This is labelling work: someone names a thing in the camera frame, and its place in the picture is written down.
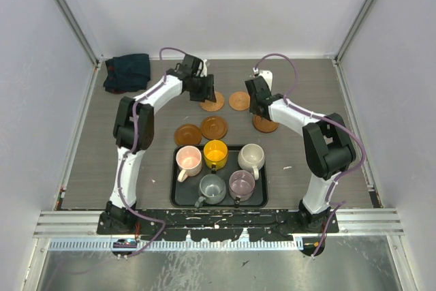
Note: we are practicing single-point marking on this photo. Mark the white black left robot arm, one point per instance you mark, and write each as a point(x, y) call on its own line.
point(134, 130)

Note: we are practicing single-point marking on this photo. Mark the brown wooden coaster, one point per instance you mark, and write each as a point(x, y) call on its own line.
point(264, 125)
point(188, 134)
point(214, 128)

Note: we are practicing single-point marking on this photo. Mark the yellow ceramic mug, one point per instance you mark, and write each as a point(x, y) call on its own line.
point(215, 154)

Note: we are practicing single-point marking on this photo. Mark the grey ceramic mug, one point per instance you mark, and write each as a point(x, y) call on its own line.
point(211, 190)

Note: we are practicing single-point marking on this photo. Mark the mauve ceramic mug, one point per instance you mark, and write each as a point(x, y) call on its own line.
point(241, 186)

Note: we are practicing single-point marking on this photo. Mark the black mounting base plate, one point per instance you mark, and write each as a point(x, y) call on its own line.
point(213, 224)

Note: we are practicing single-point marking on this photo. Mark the white slotted cable duct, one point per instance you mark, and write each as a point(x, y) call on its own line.
point(203, 245)

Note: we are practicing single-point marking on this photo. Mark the cream ceramic mug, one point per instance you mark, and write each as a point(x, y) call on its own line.
point(251, 158)

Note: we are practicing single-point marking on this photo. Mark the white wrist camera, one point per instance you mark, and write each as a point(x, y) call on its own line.
point(203, 69)
point(267, 75)

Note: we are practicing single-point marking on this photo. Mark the dark blue folded cloth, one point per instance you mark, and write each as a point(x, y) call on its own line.
point(128, 73)

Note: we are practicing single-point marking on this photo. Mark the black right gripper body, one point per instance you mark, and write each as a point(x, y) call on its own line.
point(251, 107)

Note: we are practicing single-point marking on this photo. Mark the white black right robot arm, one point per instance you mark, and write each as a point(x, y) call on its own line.
point(329, 149)

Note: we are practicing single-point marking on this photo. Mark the woven rattan coaster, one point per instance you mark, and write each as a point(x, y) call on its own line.
point(210, 106)
point(239, 101)

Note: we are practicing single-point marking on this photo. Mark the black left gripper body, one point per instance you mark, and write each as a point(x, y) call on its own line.
point(197, 90)

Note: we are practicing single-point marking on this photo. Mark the black plastic tray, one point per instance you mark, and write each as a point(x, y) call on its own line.
point(185, 194)

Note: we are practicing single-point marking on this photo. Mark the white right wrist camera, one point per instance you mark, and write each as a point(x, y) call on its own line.
point(267, 75)

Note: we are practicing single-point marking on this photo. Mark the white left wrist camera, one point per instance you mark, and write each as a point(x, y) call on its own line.
point(203, 69)

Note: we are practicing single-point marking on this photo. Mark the pink ceramic mug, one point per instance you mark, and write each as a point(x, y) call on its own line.
point(189, 162)

